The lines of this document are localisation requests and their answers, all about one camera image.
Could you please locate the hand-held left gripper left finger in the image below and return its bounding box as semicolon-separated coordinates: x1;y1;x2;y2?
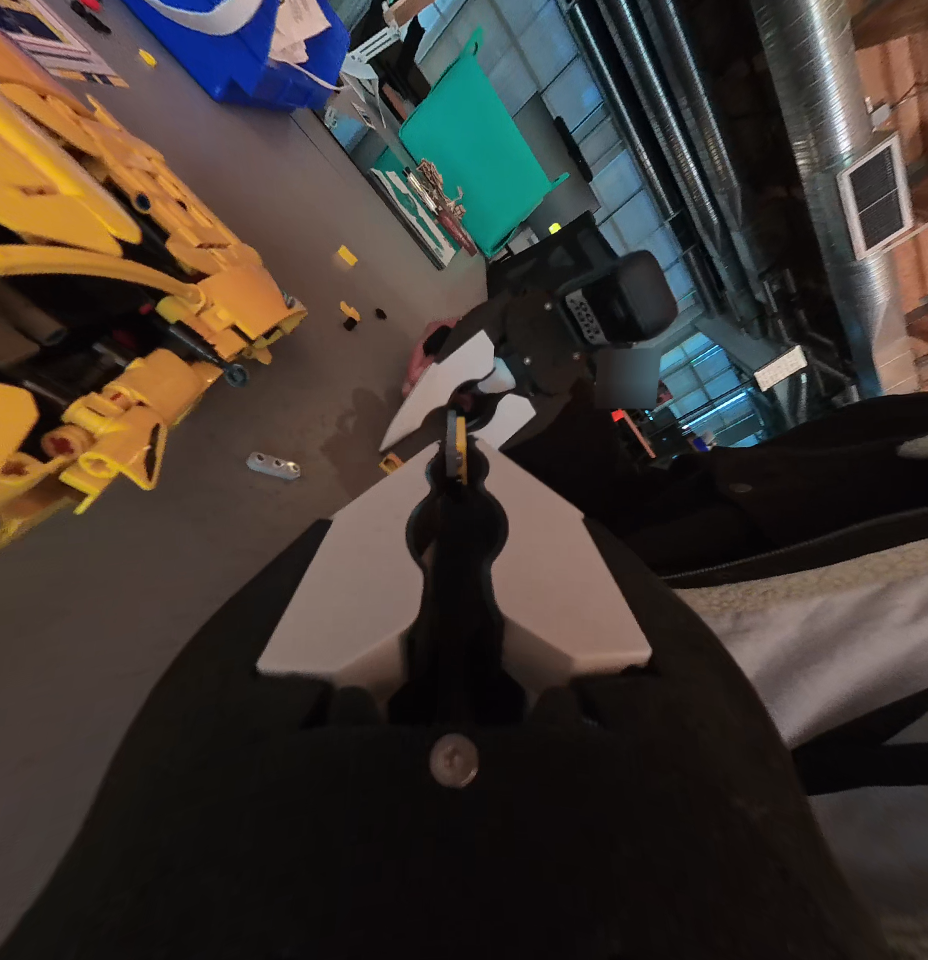
256;441;455;725

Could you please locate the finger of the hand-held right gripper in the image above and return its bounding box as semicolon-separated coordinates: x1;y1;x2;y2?
379;330;501;453
471;390;541;450

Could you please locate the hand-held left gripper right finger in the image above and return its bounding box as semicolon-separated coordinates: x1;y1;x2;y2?
466;439;654;725

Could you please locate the yellow and black brick assembly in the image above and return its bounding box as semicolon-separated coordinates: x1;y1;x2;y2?
443;408;471;487

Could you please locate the yellow toy brick car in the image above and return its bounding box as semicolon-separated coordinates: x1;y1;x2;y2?
0;22;309;564

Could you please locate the grey desk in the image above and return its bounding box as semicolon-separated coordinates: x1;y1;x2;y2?
0;0;510;946

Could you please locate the person's right hand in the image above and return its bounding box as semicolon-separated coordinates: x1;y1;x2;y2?
402;318;465;399

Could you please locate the black mesh chair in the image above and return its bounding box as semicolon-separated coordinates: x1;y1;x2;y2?
485;210;622;301

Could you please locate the green booklet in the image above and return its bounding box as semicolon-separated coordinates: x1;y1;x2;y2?
370;166;459;271

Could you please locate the green plastic bin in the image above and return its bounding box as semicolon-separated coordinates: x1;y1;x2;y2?
398;28;571;258

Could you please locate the white shirt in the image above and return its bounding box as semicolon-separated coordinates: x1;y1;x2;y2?
674;555;928;960

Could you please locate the white air vent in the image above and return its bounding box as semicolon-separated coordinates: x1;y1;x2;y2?
836;133;917;261

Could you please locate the white patterned paper bag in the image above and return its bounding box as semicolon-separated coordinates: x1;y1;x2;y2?
269;0;346;70

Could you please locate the blue plastic bin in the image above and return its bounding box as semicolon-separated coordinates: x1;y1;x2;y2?
122;0;352;114

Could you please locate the white paper strip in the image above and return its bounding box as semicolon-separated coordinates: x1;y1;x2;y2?
145;0;258;36

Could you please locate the small printed leaflet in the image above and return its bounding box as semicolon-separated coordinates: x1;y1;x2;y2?
0;0;129;89

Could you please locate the black shoulder strap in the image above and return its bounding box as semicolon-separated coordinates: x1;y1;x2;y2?
790;693;928;798

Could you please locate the silver air duct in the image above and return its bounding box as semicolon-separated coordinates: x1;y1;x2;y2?
749;0;928;400

